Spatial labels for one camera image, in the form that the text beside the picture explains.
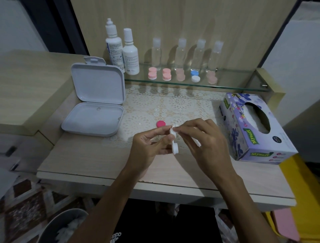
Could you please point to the person's left hand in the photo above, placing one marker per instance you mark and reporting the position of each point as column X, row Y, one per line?
column 142, row 150

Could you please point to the person's right hand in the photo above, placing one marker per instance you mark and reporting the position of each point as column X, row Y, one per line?
column 212, row 150

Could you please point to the person's left thumb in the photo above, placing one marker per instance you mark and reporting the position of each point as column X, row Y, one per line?
column 160, row 130

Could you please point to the person's right thumb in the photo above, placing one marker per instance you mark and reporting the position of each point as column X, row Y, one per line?
column 187, row 140

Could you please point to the white contact lens case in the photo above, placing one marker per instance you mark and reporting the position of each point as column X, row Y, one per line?
column 175, row 146

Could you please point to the person's right forearm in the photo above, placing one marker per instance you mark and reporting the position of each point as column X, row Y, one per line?
column 245, row 212

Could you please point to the person's left forearm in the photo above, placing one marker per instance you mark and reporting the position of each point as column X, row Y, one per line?
column 110, row 207

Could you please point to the pink round cap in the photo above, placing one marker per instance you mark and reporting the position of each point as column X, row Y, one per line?
column 161, row 124

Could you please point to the white lace table mat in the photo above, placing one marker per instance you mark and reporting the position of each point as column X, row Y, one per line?
column 150, row 107

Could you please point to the purple floral tissue box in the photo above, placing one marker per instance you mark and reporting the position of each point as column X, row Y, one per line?
column 240, row 140

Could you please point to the pink and white lens case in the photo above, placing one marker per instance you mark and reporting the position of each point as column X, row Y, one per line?
column 167, row 74

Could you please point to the pale pink lens case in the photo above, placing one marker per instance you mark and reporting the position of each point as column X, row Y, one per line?
column 180, row 75
column 212, row 77

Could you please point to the blue and white lens case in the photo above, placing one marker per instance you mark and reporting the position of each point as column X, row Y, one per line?
column 195, row 76

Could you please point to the white open hinged box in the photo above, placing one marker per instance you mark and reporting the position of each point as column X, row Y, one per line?
column 96, row 100

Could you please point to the white tissue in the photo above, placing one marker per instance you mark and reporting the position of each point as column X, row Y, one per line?
column 260, row 117

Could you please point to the clear small bottle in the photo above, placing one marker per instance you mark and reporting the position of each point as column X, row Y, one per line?
column 181, row 53
column 156, row 53
column 215, row 57
column 199, row 56

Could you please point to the glass shelf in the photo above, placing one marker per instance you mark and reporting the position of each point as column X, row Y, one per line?
column 237, row 78

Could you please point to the short white solution bottle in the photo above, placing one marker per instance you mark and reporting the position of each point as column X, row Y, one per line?
column 130, row 55

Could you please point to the person's black shorts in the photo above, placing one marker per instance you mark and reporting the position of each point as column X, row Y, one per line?
column 162, row 225

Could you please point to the tall white solution bottle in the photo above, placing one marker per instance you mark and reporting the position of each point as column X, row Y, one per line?
column 113, row 47

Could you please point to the wooden back panel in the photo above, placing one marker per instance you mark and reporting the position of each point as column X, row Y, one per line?
column 237, row 27

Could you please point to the pink plastic stool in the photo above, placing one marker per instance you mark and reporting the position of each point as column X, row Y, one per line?
column 286, row 224

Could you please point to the yellow plastic stool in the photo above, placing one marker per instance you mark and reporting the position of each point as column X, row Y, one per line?
column 305, row 195

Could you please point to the grey waste bin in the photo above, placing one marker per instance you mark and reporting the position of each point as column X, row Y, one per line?
column 65, row 225

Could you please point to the beige side cabinet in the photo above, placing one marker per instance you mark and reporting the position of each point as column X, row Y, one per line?
column 32, row 85

